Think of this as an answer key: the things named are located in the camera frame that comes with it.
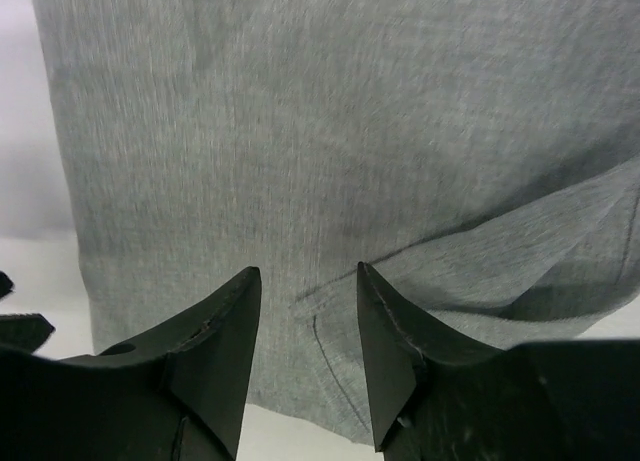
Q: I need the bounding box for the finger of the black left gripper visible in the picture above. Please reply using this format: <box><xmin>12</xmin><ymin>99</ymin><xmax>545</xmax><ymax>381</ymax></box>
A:
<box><xmin>0</xmin><ymin>272</ymin><xmax>15</xmax><ymax>297</ymax></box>
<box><xmin>0</xmin><ymin>313</ymin><xmax>55</xmax><ymax>354</ymax></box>

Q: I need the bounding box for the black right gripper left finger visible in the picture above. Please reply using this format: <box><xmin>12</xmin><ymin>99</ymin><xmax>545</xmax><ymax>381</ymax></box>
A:
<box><xmin>1</xmin><ymin>267</ymin><xmax>261</xmax><ymax>460</ymax></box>

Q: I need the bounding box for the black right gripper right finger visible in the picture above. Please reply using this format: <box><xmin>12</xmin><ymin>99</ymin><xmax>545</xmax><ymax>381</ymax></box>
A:
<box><xmin>357</xmin><ymin>263</ymin><xmax>639</xmax><ymax>460</ymax></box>

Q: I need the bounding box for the grey cloth napkin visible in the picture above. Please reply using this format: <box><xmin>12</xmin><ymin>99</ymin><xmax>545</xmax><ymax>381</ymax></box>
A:
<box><xmin>33</xmin><ymin>0</ymin><xmax>639</xmax><ymax>443</ymax></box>

